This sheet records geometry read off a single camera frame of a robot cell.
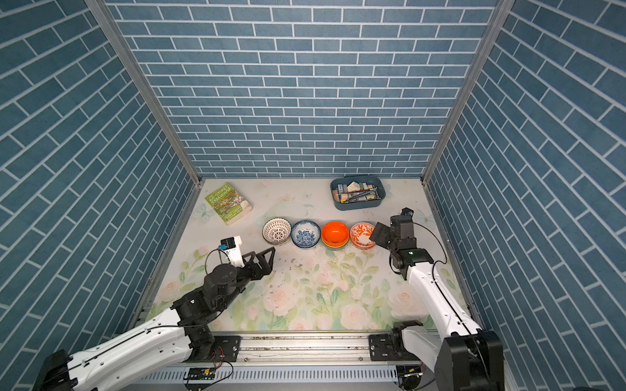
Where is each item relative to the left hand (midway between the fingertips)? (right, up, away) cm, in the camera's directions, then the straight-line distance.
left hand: (274, 256), depth 76 cm
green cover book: (-28, +16, +32) cm, 45 cm away
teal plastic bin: (+33, +28, +41) cm, 59 cm away
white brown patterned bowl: (-4, +5, +23) cm, 24 cm away
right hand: (+38, +7, +10) cm, 39 cm away
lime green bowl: (+20, -1, +18) cm, 27 cm away
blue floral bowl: (+8, +4, +21) cm, 23 cm away
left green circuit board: (-21, -35, -4) cm, 41 cm away
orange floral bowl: (+30, +4, +21) cm, 37 cm away
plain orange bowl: (+20, +4, +21) cm, 30 cm away
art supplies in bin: (+30, +22, +37) cm, 52 cm away
